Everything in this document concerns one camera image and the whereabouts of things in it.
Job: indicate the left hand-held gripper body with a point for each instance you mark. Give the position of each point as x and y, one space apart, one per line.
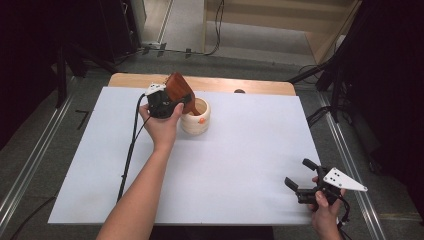
160 103

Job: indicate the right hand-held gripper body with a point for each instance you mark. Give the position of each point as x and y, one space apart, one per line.
343 181

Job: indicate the cream ringed duck cup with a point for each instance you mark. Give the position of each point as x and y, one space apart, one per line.
196 123

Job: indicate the person's left hand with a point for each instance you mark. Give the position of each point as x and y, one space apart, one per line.
163 131

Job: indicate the person's right hand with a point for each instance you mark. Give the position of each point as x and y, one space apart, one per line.
326 220

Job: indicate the white table sheet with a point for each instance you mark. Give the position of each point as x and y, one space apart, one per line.
233 160

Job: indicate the black metal stand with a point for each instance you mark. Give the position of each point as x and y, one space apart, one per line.
61 76

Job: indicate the black curtain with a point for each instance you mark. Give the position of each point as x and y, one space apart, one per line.
390 83

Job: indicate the metal floor rail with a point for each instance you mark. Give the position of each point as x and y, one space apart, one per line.
353 170
30 170

